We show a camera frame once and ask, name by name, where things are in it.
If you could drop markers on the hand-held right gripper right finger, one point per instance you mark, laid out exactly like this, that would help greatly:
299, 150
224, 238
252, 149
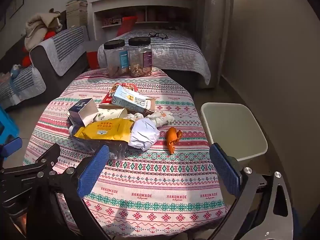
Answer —
225, 170

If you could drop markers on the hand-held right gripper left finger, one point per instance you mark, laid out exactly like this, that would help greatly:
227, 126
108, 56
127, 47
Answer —
93, 172

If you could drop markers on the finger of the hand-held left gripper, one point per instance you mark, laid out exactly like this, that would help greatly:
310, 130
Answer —
46, 158
13, 145

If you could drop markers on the crushed clear plastic bottle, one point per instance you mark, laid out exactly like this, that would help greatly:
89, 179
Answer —
117, 152

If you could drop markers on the white plastic waste bin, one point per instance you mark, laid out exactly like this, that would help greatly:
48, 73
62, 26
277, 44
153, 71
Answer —
232, 127

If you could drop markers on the yellow snack packet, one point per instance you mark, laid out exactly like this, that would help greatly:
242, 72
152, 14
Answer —
105, 130

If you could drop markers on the paper cup with green leaves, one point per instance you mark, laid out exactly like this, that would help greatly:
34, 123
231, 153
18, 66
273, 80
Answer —
110, 115

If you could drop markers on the long orange peel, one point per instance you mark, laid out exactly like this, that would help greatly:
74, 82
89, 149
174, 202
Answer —
173, 137

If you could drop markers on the white paper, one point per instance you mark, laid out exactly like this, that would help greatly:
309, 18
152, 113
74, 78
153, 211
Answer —
144, 135

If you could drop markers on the dark blue and white box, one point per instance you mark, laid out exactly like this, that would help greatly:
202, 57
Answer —
82, 105

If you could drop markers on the red instant noodle cup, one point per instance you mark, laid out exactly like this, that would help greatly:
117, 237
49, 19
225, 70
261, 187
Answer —
108, 97

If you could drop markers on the white and brown milk carton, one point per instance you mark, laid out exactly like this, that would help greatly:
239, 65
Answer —
130, 100

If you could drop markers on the white food wrapper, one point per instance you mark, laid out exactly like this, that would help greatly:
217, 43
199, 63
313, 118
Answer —
161, 117

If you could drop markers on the blue plastic stool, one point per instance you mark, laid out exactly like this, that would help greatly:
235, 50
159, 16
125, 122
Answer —
8, 125

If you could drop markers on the patterned striped tablecloth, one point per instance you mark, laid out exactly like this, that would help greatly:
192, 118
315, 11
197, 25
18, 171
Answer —
155, 180

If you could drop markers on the grey striped sofa seat cover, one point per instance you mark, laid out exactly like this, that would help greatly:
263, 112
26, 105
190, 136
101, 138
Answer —
22, 82

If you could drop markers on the blue plush toy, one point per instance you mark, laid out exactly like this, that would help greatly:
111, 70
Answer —
15, 70

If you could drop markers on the red plush toy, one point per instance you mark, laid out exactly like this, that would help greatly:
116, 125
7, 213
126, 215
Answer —
26, 60

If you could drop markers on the dark sofa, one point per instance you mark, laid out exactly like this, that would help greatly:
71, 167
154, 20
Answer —
47, 65

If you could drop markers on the dark bed base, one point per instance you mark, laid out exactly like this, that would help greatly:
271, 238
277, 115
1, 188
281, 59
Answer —
182, 80

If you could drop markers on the red box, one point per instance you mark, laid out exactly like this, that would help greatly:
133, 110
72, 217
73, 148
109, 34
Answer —
92, 60

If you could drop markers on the grey striped sofa back cover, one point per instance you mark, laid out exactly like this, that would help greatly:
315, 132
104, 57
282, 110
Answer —
65, 45

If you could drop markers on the clear jar with blue label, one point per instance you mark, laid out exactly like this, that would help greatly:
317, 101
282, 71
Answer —
115, 60

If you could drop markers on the beige blanket pile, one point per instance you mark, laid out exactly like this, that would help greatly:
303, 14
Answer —
37, 27

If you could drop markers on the grey striped bed quilt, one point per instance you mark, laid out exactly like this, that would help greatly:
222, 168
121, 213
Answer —
180, 55

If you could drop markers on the clear jar with purple label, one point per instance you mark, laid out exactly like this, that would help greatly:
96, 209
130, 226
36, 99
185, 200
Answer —
140, 57

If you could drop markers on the grey curtain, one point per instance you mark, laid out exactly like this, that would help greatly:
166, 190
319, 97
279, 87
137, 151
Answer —
215, 30

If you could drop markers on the stack of cardboard boxes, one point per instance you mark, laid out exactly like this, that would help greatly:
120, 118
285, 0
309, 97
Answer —
76, 15

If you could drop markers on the black eyeglasses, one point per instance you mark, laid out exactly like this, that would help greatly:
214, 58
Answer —
158, 35

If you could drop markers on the red perforated basket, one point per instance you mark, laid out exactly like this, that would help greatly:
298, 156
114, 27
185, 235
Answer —
126, 25

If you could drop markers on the white headboard shelf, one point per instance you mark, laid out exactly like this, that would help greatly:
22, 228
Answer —
140, 1

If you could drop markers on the framed wall picture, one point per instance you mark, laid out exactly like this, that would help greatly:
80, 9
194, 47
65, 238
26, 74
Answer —
17, 2

